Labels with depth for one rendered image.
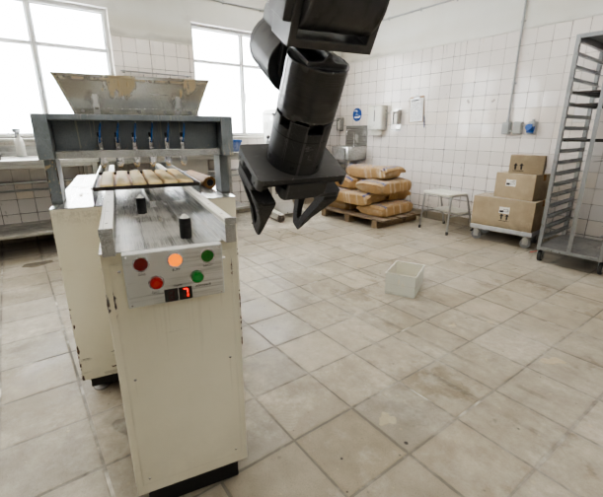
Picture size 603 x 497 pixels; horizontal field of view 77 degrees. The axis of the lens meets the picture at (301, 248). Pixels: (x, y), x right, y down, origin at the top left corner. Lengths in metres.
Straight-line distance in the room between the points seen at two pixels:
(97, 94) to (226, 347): 1.08
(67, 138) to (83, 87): 0.20
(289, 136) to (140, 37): 4.80
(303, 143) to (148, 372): 0.91
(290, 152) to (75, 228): 1.41
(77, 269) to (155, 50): 3.74
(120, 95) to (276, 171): 1.38
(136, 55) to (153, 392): 4.32
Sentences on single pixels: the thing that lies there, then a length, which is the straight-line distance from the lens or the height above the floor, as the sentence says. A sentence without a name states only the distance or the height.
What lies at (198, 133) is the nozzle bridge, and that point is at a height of 1.11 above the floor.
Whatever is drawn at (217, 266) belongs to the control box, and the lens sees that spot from 1.03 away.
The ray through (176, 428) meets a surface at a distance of 1.29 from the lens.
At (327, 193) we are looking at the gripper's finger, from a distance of 0.42.
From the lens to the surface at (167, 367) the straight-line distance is 1.17.
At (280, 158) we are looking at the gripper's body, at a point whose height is 1.09.
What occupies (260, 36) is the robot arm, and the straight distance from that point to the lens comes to 0.43.
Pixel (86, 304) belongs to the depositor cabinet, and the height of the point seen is 0.44.
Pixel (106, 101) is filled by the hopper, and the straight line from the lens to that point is 1.74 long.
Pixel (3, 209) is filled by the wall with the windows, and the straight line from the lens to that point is 4.92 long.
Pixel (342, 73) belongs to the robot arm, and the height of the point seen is 1.17.
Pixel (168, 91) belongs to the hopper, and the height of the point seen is 1.27.
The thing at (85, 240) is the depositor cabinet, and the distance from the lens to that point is 1.73.
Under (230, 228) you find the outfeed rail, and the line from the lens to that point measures 1.01.
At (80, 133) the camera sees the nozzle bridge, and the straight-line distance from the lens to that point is 1.76.
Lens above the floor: 1.12
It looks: 17 degrees down
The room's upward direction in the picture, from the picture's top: straight up
